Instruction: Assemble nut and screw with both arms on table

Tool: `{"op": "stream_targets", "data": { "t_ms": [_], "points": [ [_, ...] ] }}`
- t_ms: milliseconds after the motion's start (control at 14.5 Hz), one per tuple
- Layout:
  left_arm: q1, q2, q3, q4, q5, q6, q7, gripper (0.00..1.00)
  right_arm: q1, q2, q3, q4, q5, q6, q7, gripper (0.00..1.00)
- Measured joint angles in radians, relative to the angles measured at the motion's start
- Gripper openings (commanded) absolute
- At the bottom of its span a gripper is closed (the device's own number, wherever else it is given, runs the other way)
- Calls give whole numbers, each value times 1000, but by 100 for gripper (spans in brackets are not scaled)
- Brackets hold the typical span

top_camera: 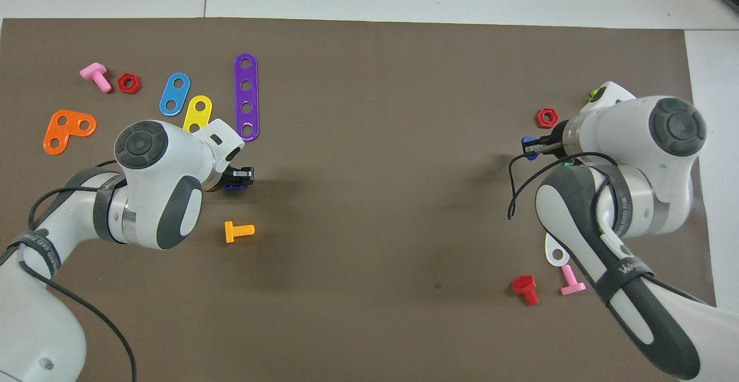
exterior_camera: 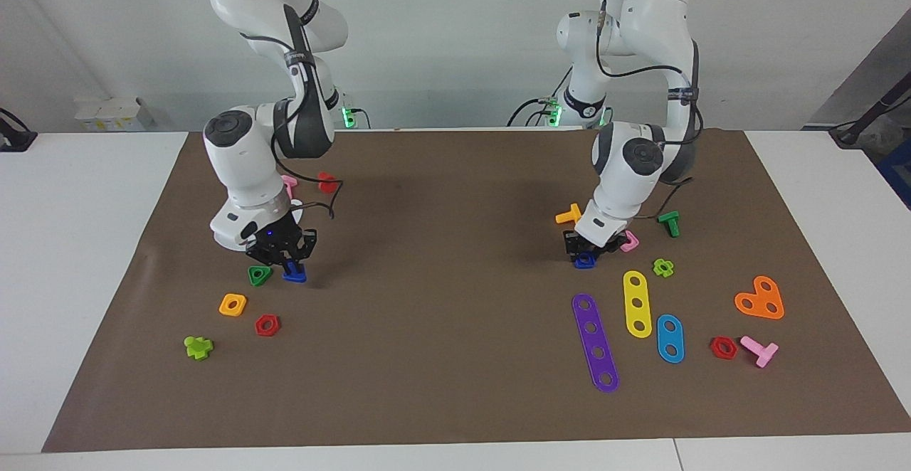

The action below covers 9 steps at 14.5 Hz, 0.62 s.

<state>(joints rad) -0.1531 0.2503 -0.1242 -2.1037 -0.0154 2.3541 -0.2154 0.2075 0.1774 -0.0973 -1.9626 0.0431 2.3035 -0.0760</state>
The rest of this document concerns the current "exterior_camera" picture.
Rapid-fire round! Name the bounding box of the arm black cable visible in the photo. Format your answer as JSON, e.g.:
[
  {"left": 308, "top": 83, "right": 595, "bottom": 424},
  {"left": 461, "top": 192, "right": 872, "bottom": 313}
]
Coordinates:
[
  {"left": 238, "top": 30, "right": 347, "bottom": 219},
  {"left": 596, "top": 0, "right": 705, "bottom": 226}
]

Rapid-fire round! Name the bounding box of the blue crate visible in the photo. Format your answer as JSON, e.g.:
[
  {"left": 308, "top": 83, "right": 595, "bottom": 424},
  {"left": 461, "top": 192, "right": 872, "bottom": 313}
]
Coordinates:
[{"left": 878, "top": 140, "right": 911, "bottom": 210}]

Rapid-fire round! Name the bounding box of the orange angled three-hole plate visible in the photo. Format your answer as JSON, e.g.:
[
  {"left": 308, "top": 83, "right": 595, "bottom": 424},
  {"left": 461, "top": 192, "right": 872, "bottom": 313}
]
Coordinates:
[{"left": 734, "top": 275, "right": 785, "bottom": 320}]

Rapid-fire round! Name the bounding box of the brown table mat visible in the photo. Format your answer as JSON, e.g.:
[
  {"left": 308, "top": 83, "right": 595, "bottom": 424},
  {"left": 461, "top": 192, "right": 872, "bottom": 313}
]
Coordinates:
[{"left": 41, "top": 128, "right": 911, "bottom": 454}]

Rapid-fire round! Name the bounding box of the blue two-hole plate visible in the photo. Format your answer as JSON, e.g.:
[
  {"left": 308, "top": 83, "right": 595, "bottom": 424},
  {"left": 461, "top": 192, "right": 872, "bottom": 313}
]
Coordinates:
[{"left": 656, "top": 314, "right": 685, "bottom": 364}]

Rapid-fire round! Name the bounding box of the yellow three-hole plate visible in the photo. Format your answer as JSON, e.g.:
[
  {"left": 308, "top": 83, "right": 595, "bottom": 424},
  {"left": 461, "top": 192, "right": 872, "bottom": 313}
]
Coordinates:
[{"left": 623, "top": 270, "right": 653, "bottom": 339}]

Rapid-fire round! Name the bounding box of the black base cable bundle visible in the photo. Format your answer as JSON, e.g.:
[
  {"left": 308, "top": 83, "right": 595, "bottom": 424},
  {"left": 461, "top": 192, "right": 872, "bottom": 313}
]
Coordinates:
[{"left": 507, "top": 65, "right": 572, "bottom": 128}]

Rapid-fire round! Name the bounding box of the black clamp with cable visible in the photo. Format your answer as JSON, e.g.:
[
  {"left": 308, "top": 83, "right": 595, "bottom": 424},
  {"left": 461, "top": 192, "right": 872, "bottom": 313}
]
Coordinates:
[{"left": 0, "top": 107, "right": 38, "bottom": 153}]

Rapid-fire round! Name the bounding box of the purple four-hole plate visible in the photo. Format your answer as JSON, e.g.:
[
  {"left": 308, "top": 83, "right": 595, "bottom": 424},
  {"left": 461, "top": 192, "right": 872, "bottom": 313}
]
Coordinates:
[{"left": 572, "top": 293, "right": 620, "bottom": 393}]

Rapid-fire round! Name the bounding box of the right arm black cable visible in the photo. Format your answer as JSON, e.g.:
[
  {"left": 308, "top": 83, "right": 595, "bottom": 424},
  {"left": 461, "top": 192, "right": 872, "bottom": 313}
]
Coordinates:
[{"left": 238, "top": 30, "right": 347, "bottom": 219}]

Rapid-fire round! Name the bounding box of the black pole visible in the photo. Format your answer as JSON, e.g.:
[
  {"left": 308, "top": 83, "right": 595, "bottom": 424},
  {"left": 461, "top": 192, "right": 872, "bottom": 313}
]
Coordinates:
[{"left": 829, "top": 90, "right": 911, "bottom": 150}]

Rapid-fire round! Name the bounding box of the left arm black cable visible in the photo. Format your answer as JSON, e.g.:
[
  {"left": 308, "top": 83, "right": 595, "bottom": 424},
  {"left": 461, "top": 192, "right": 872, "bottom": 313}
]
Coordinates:
[{"left": 596, "top": 0, "right": 705, "bottom": 226}]

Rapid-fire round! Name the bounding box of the small white box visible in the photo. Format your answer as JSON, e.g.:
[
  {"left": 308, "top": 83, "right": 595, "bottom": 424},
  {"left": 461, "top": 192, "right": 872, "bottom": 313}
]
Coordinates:
[{"left": 74, "top": 97, "right": 154, "bottom": 133}]

